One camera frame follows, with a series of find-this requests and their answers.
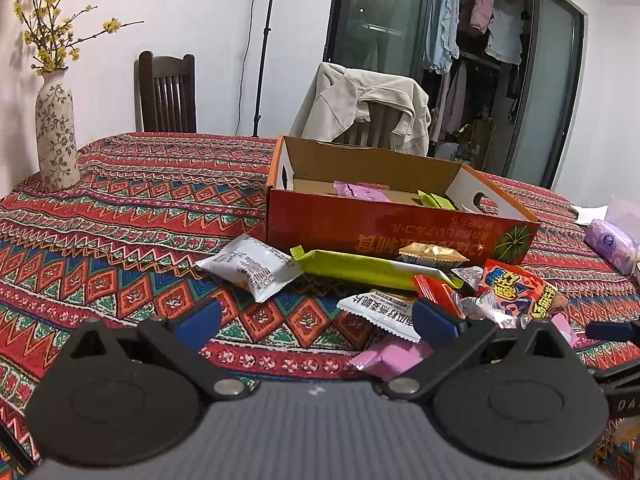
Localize purple snack packet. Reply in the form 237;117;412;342
549;314;579;349
349;337;437;382
333;181;392;204

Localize white paper sheet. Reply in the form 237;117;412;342
569;203;609;226

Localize beige jacket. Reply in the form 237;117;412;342
289;62;432;157

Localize orange cardboard box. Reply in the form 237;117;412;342
265;134;541;267

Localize purple tissue pack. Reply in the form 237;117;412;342
583;218;640;276

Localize small white snack packet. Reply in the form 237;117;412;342
450;265;484;291

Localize hanging light blue shirt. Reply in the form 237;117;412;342
424;0;461;74

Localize red snack packet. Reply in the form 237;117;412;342
412;275;467;319

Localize studio light on stand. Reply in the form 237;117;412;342
251;0;282;138

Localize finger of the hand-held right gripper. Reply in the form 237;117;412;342
585;321;640;345

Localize brown chair under jacket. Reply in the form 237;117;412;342
345;102;402;150

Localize dark sliding glass door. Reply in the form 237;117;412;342
324;0;586;192

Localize hanging white garment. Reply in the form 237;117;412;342
487;0;527;66

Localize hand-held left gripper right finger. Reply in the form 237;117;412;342
382;297;568;403

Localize hanging pale pink clothes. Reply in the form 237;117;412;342
429;59;469;144

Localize white floral vase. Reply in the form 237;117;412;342
34;67;81;192

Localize golden orange snack packet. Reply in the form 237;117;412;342
398;242;469;269

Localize long lime green snack packet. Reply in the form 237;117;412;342
290;245;464;292

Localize hanging pink garment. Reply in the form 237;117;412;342
469;0;496;37

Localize yellow flower branches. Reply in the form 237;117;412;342
12;0;146;77

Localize black light cable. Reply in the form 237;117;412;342
239;0;262;137

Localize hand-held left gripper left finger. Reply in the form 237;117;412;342
65;300;261;402

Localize blue and orange snack packet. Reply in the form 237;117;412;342
476;259;569;330

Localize dark wooden chair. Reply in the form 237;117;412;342
137;50;197;134

